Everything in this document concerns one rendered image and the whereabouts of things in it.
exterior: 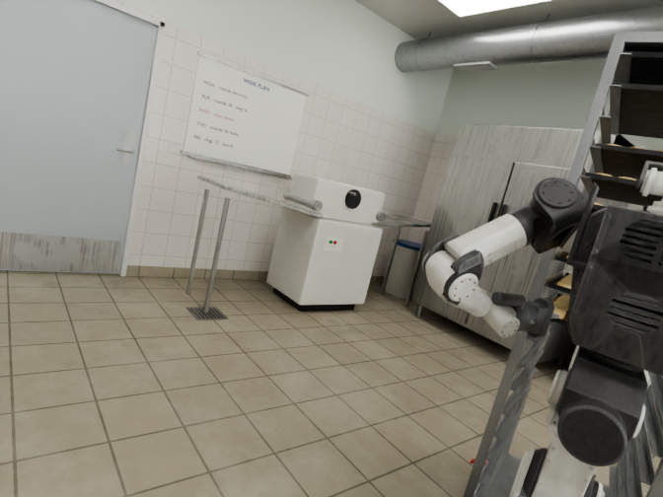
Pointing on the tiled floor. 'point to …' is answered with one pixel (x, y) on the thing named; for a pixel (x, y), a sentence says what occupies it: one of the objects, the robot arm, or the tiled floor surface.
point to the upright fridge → (516, 154)
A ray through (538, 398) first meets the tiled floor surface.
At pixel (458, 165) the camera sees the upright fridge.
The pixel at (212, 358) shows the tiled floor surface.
